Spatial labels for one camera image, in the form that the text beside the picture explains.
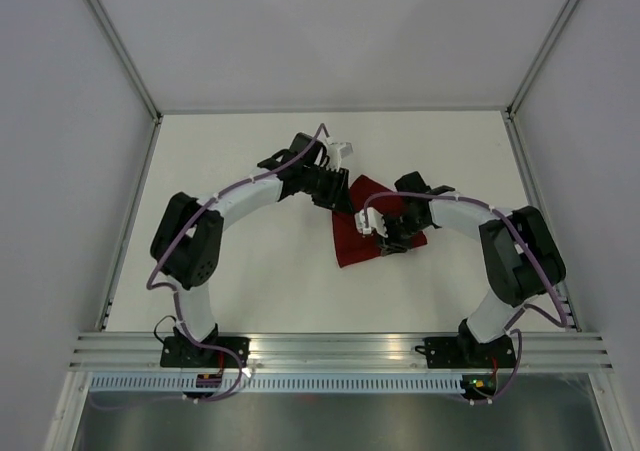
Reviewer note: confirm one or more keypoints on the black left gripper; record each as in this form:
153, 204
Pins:
339, 195

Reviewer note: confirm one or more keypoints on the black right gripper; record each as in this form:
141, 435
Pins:
393, 245

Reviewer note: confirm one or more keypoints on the red cloth napkin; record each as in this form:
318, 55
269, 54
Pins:
350, 246

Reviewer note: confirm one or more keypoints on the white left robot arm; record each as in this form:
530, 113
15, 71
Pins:
187, 243

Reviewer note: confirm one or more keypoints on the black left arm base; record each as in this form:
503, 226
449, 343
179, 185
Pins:
178, 352

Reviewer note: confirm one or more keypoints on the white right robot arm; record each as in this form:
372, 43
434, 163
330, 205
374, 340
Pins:
522, 262

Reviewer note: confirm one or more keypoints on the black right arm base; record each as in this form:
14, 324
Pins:
466, 354

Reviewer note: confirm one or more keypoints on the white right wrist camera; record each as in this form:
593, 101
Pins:
369, 221

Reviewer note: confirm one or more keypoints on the aluminium frame post right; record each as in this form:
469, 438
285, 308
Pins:
551, 39

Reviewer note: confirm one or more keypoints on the aluminium frame post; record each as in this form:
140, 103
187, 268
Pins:
551, 39
113, 38

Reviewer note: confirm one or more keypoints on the white slotted cable duct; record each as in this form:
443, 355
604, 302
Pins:
280, 382

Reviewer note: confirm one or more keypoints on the aluminium front rail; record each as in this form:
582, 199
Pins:
552, 352

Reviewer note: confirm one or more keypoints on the aluminium frame post left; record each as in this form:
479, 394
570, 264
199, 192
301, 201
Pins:
113, 38

